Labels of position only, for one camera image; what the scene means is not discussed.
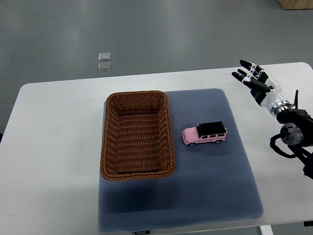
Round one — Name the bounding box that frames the blue grey cushion mat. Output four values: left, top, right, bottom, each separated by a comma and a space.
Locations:
98, 89, 263, 233

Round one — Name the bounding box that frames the wooden cabinet corner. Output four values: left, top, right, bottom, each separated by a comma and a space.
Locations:
278, 0, 313, 10

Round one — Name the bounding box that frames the white table leg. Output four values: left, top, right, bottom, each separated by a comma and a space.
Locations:
259, 225, 273, 235

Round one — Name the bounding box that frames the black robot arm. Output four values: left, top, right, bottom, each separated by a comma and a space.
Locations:
270, 91, 313, 178

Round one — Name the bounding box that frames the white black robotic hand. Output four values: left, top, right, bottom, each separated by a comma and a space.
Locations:
232, 60, 291, 117

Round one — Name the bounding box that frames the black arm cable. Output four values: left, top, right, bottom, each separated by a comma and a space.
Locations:
269, 133, 300, 159

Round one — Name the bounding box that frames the upper floor socket plate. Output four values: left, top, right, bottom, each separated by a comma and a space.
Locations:
98, 52, 111, 61

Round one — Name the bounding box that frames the brown wicker basket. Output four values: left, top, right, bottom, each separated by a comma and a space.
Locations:
100, 91, 176, 181

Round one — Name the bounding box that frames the pink toy car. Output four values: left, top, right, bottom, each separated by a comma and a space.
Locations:
182, 121, 228, 146

